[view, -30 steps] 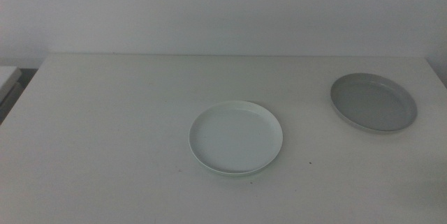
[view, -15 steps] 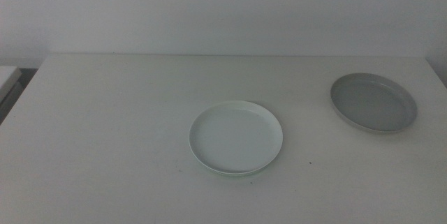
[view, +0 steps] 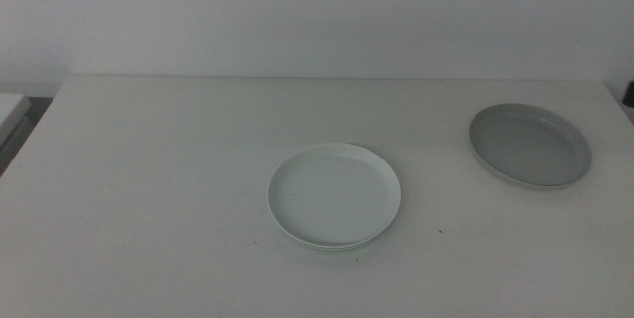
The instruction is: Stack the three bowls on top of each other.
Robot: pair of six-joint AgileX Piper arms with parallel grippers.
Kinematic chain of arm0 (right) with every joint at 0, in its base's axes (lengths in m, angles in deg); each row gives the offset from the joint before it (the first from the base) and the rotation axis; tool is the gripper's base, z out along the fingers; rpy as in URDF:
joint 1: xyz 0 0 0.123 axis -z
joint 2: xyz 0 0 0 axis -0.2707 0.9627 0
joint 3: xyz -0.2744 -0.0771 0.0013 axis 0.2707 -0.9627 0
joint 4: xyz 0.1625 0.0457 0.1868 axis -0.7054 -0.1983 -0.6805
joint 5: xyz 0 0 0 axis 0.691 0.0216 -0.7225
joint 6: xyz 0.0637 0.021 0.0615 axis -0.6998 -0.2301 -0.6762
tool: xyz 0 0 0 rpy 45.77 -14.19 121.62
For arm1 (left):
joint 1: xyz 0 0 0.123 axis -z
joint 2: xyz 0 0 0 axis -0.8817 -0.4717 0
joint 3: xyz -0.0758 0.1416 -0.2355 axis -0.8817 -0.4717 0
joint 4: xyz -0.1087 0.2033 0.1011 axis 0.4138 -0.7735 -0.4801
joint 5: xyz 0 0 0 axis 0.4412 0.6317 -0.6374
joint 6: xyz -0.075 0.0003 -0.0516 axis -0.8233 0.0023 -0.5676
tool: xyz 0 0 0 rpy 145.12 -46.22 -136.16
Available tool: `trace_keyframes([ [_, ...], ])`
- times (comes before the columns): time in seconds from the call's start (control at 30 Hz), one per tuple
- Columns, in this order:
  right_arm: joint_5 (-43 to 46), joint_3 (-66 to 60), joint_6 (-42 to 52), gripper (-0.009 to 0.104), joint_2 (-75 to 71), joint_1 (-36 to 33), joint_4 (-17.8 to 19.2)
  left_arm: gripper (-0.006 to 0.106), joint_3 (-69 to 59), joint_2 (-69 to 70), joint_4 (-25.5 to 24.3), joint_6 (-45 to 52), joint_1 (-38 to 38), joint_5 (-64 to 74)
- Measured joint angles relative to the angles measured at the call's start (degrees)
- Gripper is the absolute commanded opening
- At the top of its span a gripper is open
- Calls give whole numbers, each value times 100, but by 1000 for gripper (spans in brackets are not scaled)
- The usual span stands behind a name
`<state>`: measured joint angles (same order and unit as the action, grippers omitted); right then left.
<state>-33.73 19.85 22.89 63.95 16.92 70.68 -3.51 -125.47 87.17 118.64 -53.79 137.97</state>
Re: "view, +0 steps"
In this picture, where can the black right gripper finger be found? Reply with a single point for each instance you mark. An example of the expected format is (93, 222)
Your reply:
(630, 95)

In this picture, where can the grey shallow bowl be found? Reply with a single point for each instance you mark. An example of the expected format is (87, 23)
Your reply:
(530, 147)

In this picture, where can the white shallow bowl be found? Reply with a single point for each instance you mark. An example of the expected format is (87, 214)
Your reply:
(334, 194)

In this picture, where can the pale green shallow bowl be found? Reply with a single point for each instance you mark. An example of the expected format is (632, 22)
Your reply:
(342, 248)

